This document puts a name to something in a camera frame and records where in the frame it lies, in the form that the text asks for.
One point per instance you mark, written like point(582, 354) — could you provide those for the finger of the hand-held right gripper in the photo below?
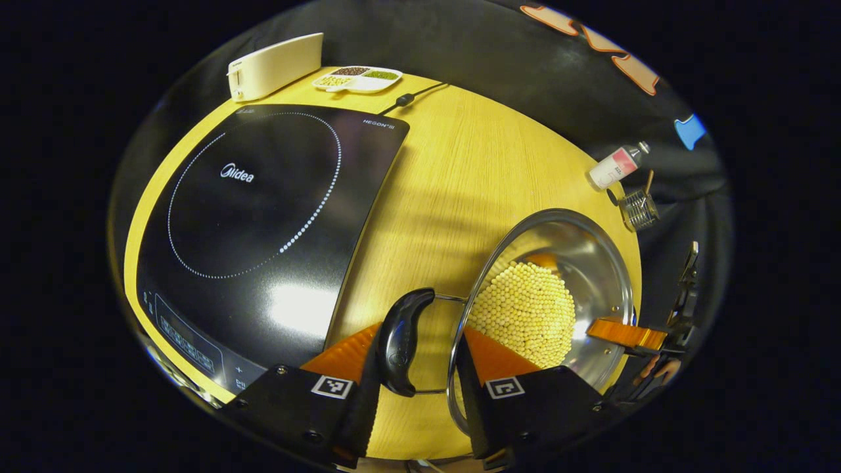
point(627, 334)

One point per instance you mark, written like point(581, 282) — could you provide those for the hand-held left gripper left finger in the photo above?
point(358, 420)

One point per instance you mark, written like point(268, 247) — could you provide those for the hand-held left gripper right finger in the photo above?
point(473, 407)

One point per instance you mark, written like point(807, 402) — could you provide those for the pile of yellow soybeans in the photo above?
point(525, 309)

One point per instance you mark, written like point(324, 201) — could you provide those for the black induction cooktop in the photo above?
point(263, 217)

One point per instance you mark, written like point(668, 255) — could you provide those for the clear glass jar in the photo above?
point(638, 211)

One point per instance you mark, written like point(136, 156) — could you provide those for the wooden stick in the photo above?
point(648, 182)

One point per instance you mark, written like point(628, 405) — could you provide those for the small black round lid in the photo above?
point(612, 196)

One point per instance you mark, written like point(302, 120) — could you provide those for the pink label bottle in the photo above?
point(614, 167)

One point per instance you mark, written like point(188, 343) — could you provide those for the black backdrop cloth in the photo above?
point(493, 52)

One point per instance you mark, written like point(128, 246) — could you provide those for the white divided bean dish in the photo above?
point(358, 79)

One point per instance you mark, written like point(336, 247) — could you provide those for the white toaster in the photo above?
point(276, 66)

